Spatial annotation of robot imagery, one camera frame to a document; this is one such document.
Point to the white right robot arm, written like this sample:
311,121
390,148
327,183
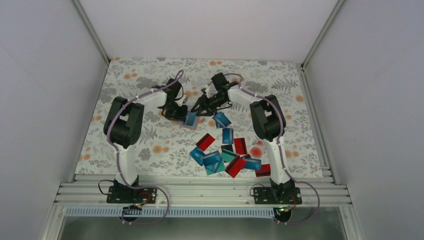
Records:
267,120

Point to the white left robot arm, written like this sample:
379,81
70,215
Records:
123,124

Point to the teal green card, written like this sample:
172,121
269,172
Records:
228,155

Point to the red card bottom right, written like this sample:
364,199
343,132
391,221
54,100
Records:
264,171

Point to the light blue card right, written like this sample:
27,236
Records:
252,164

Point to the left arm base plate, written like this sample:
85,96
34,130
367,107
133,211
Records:
125,195

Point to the blue card pile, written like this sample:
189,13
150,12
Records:
197,154
221,121

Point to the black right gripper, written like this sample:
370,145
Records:
204,105

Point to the blue striped card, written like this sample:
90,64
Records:
212,158

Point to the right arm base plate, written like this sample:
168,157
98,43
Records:
265,196

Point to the black card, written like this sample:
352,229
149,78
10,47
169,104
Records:
227,147

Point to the red card near wallet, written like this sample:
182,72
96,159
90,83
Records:
206,141

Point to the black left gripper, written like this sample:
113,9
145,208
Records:
180,117

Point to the perforated grey cable tray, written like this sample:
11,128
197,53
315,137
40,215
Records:
172,212

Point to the red card centre upright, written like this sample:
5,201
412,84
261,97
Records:
240,146

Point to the red card lower centre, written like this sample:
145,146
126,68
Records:
235,166

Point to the teal card lower pile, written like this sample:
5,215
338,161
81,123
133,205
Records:
215,168

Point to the tan leather card holder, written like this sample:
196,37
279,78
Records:
175,124

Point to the aluminium rail frame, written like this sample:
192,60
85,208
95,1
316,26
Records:
196,191

